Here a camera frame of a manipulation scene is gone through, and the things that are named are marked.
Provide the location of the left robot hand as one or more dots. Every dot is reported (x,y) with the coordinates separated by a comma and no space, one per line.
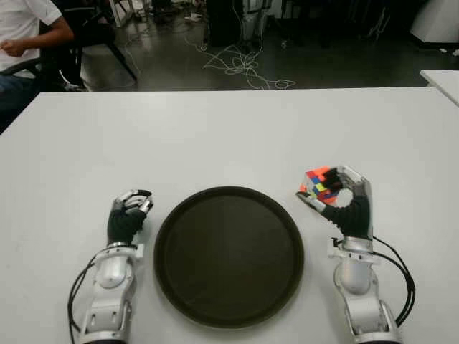
(123,225)

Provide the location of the white power strip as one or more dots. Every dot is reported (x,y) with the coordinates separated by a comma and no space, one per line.
(191,16)

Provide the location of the white cabinet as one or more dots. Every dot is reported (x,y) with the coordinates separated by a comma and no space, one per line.
(434,21)

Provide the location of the black cabinet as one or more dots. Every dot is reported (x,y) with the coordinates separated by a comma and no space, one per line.
(222,21)

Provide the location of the adjacent white table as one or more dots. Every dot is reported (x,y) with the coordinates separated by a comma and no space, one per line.
(444,82)

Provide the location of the silver metal stand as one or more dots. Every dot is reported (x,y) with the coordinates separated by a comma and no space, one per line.
(378,25)

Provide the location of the person in white shirt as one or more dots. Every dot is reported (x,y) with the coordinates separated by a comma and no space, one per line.
(18,21)

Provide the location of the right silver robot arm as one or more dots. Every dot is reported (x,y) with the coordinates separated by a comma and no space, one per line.
(353,279)

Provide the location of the black wooden chair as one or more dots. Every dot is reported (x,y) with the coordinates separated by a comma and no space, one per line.
(97,32)

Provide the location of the multicoloured Rubik's cube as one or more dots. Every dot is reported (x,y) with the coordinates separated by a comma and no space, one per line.
(313,176)

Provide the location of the white desk frame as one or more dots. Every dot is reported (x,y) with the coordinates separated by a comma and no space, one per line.
(116,14)

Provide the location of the round dark brown plate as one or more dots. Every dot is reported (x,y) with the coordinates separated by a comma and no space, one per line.
(229,258)

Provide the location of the black wheeled rack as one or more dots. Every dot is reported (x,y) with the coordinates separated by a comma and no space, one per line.
(305,21)

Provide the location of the black chair with armrest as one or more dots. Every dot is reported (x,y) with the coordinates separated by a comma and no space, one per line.
(27,63)

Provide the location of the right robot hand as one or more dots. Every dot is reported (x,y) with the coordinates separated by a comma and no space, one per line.
(355,218)

